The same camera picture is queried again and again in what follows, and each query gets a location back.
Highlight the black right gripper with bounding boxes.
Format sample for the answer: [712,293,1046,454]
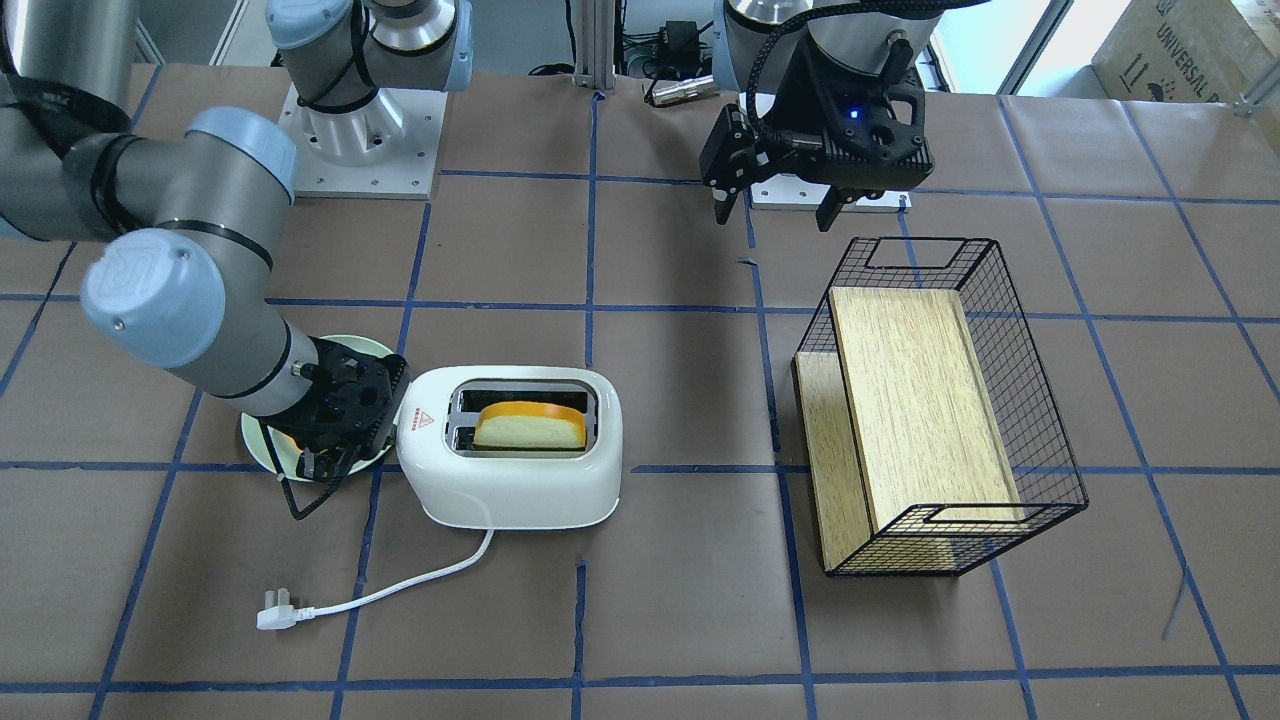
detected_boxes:
[283,338,410,482]

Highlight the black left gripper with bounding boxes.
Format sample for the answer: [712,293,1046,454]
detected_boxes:
[699,40,934,232]

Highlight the white two-slot toaster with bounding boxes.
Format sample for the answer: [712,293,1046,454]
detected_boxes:
[396,365,625,530]

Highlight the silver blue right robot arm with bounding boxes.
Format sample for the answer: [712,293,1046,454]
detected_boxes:
[3,1,408,482]

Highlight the bread slice in toaster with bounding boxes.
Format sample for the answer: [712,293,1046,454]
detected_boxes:
[474,401,588,450]

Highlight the light green plate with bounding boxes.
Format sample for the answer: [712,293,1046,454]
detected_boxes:
[239,334,393,483]

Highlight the wooden board in basket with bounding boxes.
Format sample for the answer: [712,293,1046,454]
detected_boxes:
[794,287,1029,577]

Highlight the cardboard box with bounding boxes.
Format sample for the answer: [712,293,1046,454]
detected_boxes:
[1091,1,1279,102]

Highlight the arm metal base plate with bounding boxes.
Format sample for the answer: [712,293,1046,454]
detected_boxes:
[750,174,913,213]
[279,87,451,200]

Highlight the white toaster power cable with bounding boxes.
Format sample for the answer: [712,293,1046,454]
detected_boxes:
[256,528,495,632]

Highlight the aluminium frame post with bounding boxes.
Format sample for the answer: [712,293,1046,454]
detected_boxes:
[570,1,622,96]

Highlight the black wire basket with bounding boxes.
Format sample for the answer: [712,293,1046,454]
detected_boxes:
[794,237,1089,577]

